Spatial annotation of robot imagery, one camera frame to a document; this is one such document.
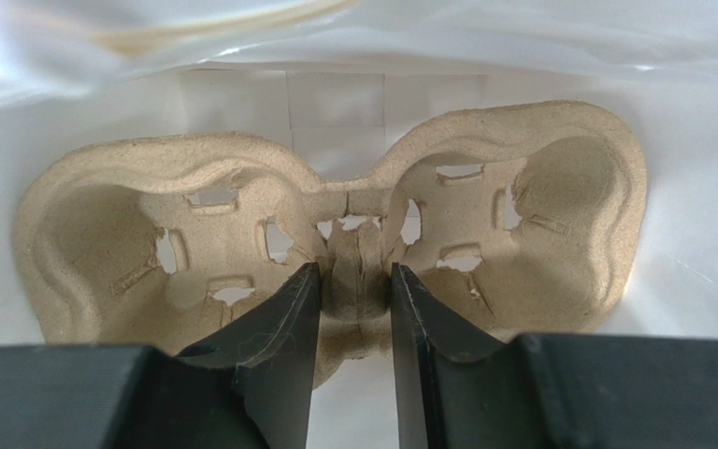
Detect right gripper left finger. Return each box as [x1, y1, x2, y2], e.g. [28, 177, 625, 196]
[177, 263, 322, 448]

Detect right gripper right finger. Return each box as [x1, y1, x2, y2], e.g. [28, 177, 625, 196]
[390, 263, 505, 448]

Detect pulp cup carrier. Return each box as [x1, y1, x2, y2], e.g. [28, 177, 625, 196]
[12, 101, 647, 384]

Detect white paper bag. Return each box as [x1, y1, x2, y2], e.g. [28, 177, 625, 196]
[0, 1, 718, 448]

